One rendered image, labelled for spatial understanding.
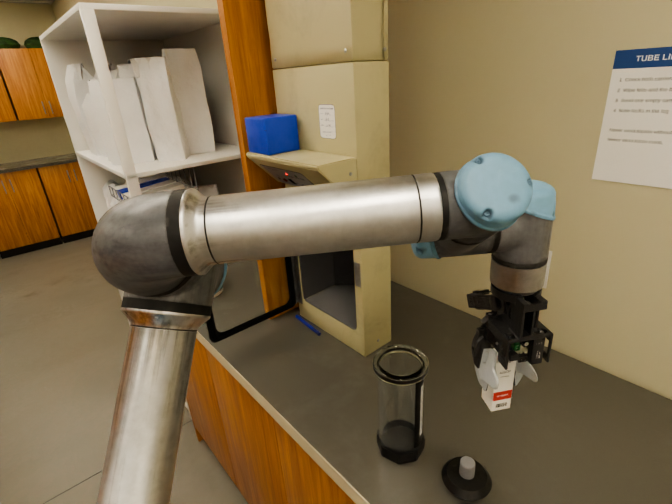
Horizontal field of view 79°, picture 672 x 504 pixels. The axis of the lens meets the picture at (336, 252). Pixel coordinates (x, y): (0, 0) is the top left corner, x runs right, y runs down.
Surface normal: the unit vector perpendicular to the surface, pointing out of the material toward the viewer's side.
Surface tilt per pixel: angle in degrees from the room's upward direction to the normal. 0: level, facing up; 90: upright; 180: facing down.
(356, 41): 90
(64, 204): 90
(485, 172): 56
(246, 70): 90
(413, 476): 0
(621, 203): 90
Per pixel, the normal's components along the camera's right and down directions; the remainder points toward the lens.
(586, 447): -0.06, -0.92
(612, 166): -0.76, 0.30
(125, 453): -0.06, -0.19
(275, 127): 0.65, 0.27
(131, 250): -0.29, 0.25
